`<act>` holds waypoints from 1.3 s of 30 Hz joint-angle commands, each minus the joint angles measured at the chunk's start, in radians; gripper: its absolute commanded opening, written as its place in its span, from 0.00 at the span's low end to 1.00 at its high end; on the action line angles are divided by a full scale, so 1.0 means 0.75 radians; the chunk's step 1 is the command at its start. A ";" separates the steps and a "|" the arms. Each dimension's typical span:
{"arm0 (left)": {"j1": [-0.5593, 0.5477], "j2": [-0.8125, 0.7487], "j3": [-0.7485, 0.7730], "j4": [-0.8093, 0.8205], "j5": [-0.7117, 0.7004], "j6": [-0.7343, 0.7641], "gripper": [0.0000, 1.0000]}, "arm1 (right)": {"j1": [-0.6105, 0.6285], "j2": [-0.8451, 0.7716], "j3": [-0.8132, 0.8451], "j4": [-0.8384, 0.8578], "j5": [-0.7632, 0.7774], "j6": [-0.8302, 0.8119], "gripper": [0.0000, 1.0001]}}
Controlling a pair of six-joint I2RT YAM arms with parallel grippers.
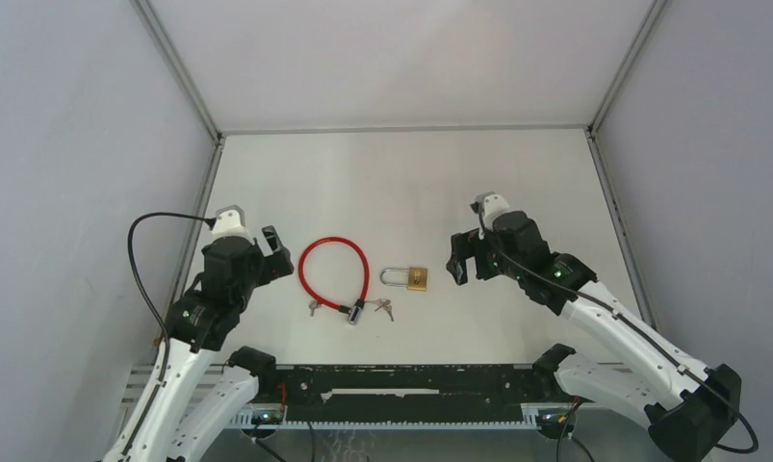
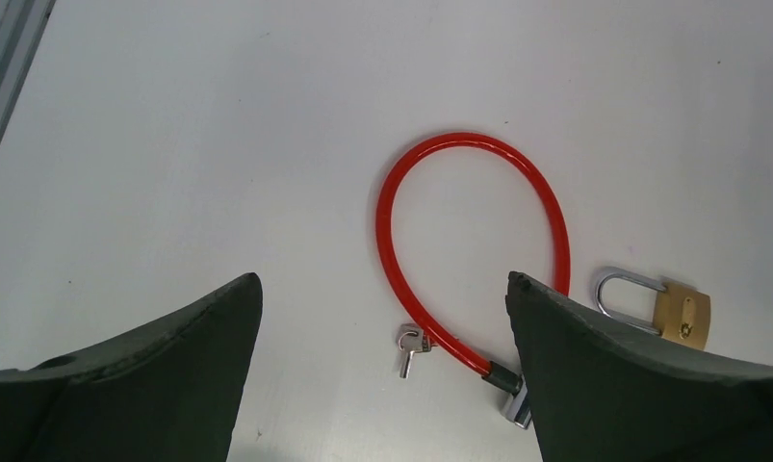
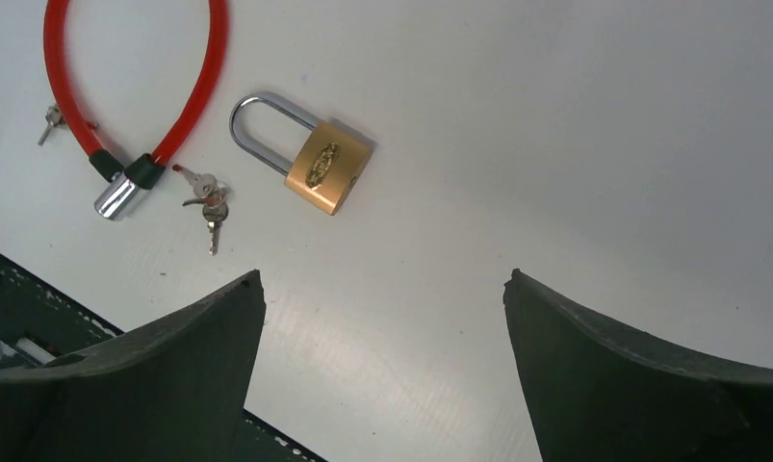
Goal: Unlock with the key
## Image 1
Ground brass padlock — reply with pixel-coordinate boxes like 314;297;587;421
379;267;428;292

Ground padlock keys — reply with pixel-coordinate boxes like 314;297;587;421
370;298;395;322

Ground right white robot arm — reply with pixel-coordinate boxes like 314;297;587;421
446;211;745;461

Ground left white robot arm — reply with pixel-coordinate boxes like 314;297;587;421
103;225;294;461

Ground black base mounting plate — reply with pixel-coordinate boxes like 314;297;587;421
253;364;571;416

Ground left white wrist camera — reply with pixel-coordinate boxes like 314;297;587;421
211;205;252;242

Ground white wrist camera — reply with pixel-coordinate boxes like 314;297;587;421
470;192;511;229
211;205;252;242

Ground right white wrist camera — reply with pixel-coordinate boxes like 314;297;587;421
470;192;511;229

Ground red cable bike lock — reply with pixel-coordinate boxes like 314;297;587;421
296;236;372;326

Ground aluminium frame rails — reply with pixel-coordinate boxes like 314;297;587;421
149;1;649;365

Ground white slotted cable duct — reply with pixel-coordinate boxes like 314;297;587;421
226;406;542;430

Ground right black camera cable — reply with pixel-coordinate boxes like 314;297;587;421
476;207;760;456

